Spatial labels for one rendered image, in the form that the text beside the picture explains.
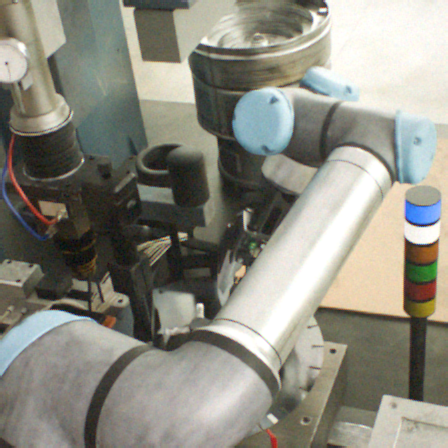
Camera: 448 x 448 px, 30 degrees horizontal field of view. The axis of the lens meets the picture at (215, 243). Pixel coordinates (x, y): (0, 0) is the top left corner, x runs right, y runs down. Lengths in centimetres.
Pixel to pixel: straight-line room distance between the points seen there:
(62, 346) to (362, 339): 79
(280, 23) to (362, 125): 96
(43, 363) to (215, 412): 16
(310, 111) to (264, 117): 5
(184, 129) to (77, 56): 94
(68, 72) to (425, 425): 67
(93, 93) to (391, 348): 65
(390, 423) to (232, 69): 79
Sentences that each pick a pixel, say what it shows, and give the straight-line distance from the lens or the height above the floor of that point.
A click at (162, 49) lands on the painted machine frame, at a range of 129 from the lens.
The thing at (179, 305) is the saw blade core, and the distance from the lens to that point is 125.
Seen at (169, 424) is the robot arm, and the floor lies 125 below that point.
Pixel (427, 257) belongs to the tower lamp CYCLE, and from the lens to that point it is 111.
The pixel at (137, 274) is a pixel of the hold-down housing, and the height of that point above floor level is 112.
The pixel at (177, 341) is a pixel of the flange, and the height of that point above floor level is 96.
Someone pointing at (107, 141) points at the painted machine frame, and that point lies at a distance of 180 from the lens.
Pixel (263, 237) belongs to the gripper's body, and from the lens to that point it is 108.
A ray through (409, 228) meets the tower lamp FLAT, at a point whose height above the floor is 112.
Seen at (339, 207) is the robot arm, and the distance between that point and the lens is 82.
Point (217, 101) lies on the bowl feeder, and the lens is 169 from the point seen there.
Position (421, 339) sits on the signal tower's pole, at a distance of 122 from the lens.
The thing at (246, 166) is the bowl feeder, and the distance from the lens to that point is 179.
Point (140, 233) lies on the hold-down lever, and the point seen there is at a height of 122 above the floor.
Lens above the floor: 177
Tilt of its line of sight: 37 degrees down
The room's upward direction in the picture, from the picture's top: 9 degrees counter-clockwise
